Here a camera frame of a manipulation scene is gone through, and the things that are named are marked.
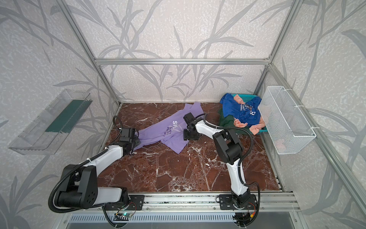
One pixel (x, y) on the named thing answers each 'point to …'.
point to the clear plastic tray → (44, 135)
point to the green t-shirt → (228, 121)
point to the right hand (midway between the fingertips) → (187, 134)
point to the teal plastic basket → (248, 98)
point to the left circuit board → (122, 216)
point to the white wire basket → (287, 128)
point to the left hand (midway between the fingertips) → (137, 135)
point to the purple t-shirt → (169, 131)
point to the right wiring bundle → (244, 219)
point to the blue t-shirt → (248, 113)
